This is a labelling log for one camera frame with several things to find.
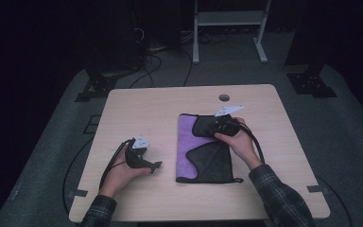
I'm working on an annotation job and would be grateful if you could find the person's left hand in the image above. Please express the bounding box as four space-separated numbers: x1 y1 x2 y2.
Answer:
98 150 153 200

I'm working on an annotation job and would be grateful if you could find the purple and black cloth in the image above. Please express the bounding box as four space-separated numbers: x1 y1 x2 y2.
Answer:
175 113 245 184

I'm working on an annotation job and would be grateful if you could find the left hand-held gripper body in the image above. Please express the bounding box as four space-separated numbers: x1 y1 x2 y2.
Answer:
124 135 155 170

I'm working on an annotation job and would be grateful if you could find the grey tape strip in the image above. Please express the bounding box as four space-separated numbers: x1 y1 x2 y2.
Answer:
67 188 89 199
306 184 331 194

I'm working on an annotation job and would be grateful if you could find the white metal stand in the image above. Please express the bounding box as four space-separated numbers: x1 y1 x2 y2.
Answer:
192 0 272 65

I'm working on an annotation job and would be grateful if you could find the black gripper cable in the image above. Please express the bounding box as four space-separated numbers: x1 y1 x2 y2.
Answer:
98 139 134 191
233 120 267 166

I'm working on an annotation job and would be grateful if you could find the person's right hand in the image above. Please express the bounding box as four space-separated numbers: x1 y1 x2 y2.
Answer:
214 117 264 172

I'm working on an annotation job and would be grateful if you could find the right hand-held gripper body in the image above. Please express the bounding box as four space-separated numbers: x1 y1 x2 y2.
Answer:
213 105 245 137

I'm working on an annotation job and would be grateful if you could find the black stand base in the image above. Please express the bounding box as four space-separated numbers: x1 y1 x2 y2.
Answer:
286 71 338 99
74 73 118 103

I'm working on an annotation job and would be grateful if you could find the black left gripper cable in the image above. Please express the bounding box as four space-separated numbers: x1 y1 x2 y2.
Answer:
98 139 134 191

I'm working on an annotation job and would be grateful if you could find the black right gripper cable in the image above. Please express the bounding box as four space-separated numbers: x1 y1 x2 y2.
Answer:
233 120 267 166

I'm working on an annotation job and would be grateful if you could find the black tape floor marking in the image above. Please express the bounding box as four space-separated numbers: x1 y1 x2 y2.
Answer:
82 114 102 135

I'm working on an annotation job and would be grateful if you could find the black floor cable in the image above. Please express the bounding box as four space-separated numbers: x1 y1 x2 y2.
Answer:
129 52 164 90
181 49 194 88
316 175 355 227
60 137 95 219

